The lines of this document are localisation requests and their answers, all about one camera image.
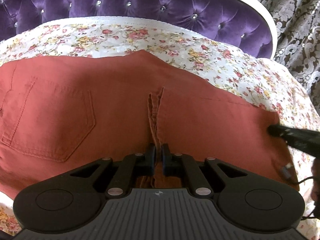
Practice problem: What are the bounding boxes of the rust red pants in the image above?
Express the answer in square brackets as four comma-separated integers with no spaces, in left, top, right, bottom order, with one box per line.
[1,50,297,198]

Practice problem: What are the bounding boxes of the floral quilted bedspread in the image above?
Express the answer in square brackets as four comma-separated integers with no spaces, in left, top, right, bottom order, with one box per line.
[0,16,320,240]

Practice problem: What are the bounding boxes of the brown silver damask curtain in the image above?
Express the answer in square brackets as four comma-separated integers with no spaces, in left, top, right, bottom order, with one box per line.
[258,0,319,110]

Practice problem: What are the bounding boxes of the purple tufted velvet headboard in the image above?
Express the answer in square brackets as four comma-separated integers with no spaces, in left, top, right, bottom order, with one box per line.
[1,0,277,58]

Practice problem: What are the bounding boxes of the black cable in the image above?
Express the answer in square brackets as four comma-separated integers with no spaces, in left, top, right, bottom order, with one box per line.
[280,163,320,221]

